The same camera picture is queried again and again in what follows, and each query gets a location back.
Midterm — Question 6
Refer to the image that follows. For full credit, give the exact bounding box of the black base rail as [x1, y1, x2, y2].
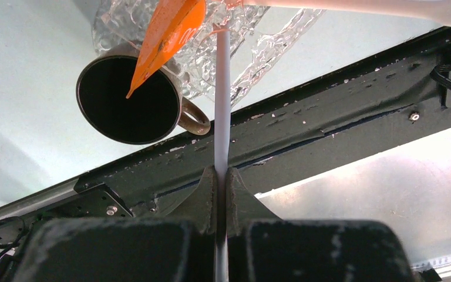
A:
[0, 26, 451, 282]

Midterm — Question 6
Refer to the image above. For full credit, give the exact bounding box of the brown mug black inside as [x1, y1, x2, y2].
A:
[76, 43, 211, 145]

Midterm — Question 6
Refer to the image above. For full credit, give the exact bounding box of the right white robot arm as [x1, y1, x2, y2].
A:
[242, 0, 451, 27]

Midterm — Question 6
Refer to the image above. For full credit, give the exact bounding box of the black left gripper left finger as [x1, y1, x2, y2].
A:
[14, 166, 217, 281]

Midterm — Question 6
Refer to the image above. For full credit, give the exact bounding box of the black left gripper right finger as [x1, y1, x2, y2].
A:
[225, 168, 414, 281]

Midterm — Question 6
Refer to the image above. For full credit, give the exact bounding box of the clear textured plastic box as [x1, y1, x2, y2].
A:
[92, 1, 324, 105]

